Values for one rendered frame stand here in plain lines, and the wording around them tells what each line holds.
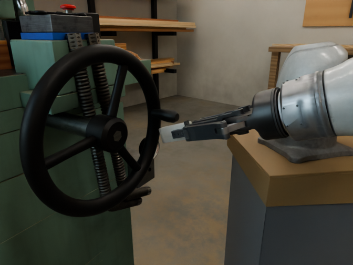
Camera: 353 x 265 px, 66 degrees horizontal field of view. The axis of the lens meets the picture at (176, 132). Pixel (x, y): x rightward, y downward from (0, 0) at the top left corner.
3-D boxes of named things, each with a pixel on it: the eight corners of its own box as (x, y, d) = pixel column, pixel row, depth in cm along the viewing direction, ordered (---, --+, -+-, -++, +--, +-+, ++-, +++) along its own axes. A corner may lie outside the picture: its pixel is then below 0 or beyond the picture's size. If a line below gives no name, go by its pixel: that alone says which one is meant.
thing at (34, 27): (53, 40, 45) (48, 3, 43) (18, 39, 51) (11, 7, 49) (112, 39, 55) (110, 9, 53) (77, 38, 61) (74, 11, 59)
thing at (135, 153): (138, 189, 80) (137, 164, 77) (109, 177, 86) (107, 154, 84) (156, 177, 87) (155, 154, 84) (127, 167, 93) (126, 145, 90)
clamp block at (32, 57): (57, 96, 46) (49, 40, 43) (16, 88, 53) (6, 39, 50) (120, 83, 58) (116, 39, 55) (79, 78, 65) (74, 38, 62)
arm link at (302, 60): (272, 119, 83) (277, 43, 77) (339, 121, 77) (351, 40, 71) (273, 134, 68) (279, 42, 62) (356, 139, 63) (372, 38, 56)
